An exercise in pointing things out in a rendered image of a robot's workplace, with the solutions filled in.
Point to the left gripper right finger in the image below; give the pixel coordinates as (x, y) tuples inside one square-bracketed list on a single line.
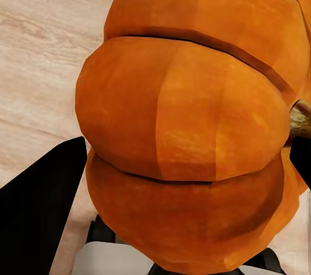
[(300, 155)]

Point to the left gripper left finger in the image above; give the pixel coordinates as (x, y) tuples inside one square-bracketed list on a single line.
[(34, 208)]

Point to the pumpkin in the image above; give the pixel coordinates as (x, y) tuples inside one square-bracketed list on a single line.
[(191, 108)]

